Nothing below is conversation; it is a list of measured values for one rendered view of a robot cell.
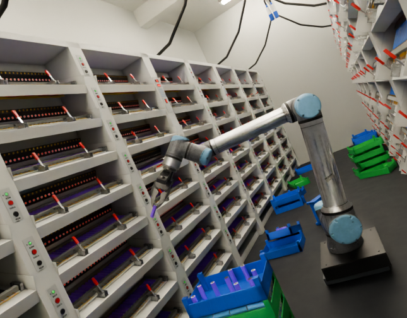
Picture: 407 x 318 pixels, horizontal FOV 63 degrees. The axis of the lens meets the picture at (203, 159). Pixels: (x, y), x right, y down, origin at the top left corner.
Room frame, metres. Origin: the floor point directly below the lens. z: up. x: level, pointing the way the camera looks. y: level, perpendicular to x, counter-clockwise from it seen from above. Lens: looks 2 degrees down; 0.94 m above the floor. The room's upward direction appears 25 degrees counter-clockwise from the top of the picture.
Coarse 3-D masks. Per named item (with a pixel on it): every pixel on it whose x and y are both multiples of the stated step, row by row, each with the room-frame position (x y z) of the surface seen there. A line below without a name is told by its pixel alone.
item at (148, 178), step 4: (164, 152) 2.45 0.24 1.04; (156, 156) 2.36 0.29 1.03; (160, 156) 2.41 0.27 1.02; (148, 160) 2.26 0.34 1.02; (152, 160) 2.30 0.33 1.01; (184, 160) 2.33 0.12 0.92; (188, 160) 2.38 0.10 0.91; (136, 164) 2.13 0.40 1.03; (140, 164) 2.17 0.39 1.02; (180, 164) 2.27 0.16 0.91; (184, 164) 2.32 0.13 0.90; (160, 168) 2.07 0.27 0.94; (140, 172) 1.83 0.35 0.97; (156, 172) 1.98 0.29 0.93; (160, 172) 2.02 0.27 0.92; (144, 176) 1.90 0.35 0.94; (148, 176) 1.90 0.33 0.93; (152, 176) 1.94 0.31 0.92; (156, 176) 1.98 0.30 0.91; (144, 180) 1.86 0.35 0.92; (148, 180) 1.90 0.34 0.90; (152, 180) 1.93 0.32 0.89
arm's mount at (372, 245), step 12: (372, 228) 1.83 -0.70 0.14; (372, 240) 1.71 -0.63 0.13; (324, 252) 1.81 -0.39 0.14; (348, 252) 1.70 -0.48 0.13; (360, 252) 1.65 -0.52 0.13; (372, 252) 1.60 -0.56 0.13; (384, 252) 1.55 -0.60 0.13; (324, 264) 1.69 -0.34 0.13; (336, 264) 1.64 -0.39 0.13; (348, 264) 1.62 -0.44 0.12; (360, 264) 1.60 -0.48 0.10; (372, 264) 1.58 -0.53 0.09; (384, 264) 1.56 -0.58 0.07; (324, 276) 1.67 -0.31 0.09; (336, 276) 1.65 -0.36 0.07
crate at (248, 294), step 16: (224, 272) 1.32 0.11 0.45; (240, 272) 1.30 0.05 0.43; (272, 272) 1.24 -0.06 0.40; (208, 288) 1.35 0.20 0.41; (224, 288) 1.29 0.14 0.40; (256, 288) 1.08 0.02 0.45; (192, 304) 1.16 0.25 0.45; (208, 304) 1.14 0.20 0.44; (224, 304) 1.13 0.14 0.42; (240, 304) 1.11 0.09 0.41
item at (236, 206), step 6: (228, 198) 3.08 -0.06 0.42; (234, 198) 2.86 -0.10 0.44; (240, 198) 3.01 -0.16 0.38; (246, 198) 3.01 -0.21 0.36; (222, 204) 2.88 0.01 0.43; (228, 204) 2.86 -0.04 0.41; (234, 204) 2.89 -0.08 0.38; (240, 204) 2.86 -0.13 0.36; (222, 210) 2.73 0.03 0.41; (228, 210) 2.74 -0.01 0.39; (234, 210) 2.74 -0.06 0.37; (240, 210) 2.83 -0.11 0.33; (222, 216) 2.63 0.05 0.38; (228, 216) 2.61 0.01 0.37; (234, 216) 2.67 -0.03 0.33; (228, 222) 2.54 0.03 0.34
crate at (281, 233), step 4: (288, 224) 2.44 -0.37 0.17; (276, 228) 2.76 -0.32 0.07; (284, 228) 2.45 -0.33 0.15; (288, 228) 2.43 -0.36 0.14; (292, 228) 2.45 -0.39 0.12; (296, 228) 2.54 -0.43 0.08; (300, 228) 2.64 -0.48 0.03; (268, 232) 2.52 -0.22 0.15; (272, 232) 2.49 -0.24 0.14; (276, 232) 2.47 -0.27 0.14; (280, 232) 2.46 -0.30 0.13; (284, 232) 2.45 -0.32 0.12; (288, 232) 2.43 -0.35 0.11; (292, 232) 2.42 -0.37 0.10; (296, 232) 2.50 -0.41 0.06; (268, 236) 2.50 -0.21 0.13; (272, 236) 2.49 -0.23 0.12; (276, 236) 2.47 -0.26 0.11; (280, 236) 2.46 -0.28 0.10; (284, 236) 2.44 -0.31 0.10; (268, 240) 2.50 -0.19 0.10
